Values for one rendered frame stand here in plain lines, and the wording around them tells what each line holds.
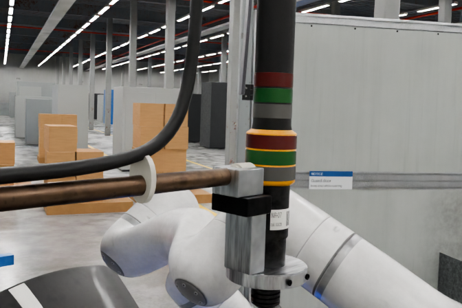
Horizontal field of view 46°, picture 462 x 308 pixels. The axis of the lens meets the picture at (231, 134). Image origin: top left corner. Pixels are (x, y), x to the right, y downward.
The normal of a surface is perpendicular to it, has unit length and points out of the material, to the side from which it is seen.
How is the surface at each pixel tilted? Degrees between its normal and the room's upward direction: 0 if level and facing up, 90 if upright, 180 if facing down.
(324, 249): 62
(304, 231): 58
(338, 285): 92
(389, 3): 90
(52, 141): 90
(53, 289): 38
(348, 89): 90
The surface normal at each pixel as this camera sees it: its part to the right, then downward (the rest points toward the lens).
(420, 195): 0.19, 0.06
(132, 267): -0.23, 0.62
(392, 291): -0.07, -0.54
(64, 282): 0.56, -0.77
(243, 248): -0.70, 0.01
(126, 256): -0.41, 0.40
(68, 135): 0.44, 0.06
